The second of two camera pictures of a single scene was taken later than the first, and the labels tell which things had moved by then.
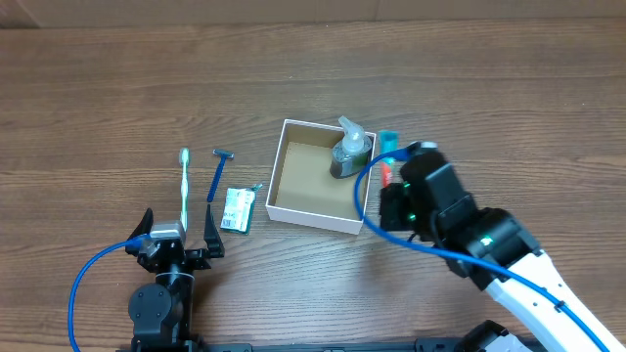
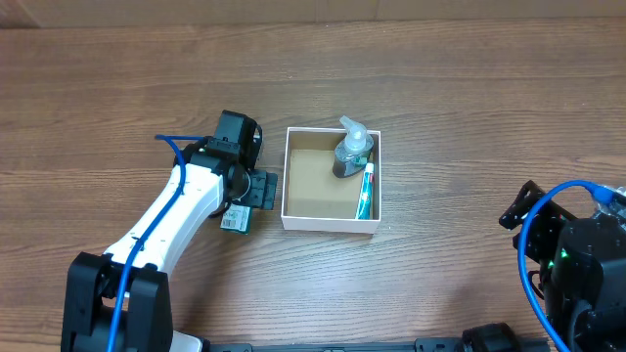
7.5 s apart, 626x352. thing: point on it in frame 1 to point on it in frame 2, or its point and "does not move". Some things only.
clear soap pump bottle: (350, 154) does not move
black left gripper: (181, 254) to (264, 191)
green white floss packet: (238, 209) does not move
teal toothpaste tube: (388, 141) to (365, 207)
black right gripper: (392, 206) to (530, 215)
